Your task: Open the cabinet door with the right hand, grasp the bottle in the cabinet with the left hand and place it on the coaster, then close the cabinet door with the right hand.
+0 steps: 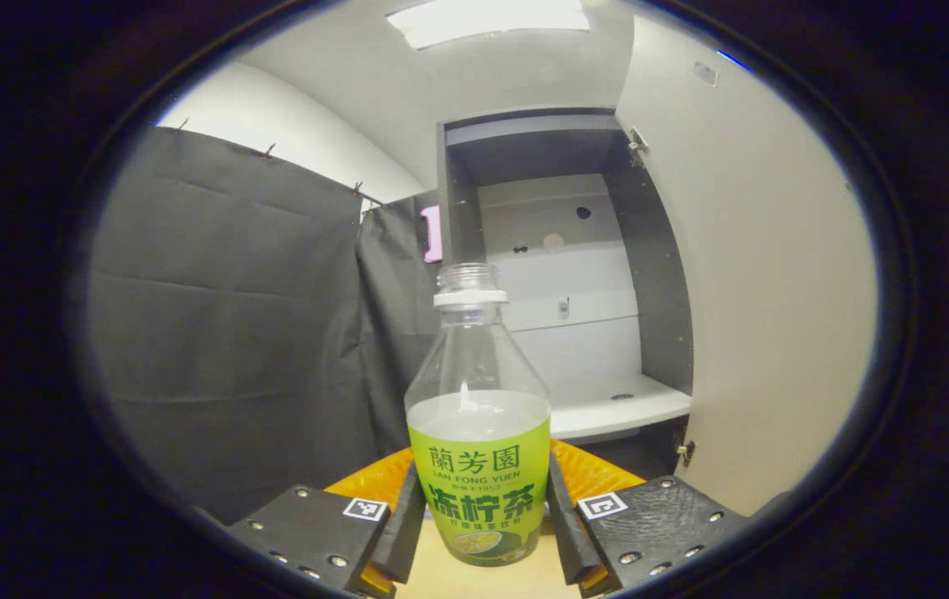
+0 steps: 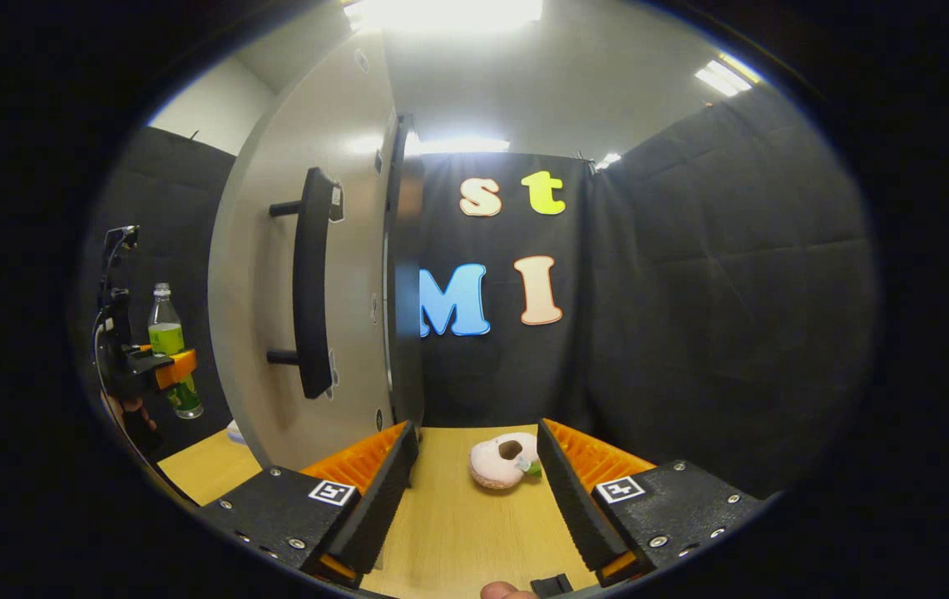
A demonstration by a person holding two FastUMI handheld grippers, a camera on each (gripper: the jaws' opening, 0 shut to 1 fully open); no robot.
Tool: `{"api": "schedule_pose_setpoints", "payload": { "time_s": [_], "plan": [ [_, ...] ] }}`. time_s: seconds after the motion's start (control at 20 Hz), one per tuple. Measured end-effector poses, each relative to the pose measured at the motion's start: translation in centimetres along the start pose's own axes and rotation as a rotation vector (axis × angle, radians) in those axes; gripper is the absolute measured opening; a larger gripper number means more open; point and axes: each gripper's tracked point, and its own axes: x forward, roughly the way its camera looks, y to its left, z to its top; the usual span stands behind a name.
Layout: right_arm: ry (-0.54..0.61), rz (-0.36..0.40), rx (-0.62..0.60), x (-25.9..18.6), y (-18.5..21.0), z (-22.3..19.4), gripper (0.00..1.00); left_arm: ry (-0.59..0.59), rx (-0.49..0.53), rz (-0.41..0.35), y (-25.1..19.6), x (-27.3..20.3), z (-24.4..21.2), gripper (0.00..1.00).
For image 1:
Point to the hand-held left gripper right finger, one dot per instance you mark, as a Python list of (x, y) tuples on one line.
[(657, 524)]

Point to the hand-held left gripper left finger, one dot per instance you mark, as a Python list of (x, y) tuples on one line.
[(316, 528)]

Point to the green label clear bottle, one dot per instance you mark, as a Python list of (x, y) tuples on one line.
[(478, 466)]

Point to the grey cabinet door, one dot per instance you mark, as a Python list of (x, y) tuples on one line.
[(773, 291)]

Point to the white cabinet shelf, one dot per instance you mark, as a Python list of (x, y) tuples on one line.
[(624, 408)]

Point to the black backdrop cloth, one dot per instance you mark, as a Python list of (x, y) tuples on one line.
[(224, 333)]

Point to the ceiling light panel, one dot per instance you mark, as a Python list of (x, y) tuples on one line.
[(486, 18)]

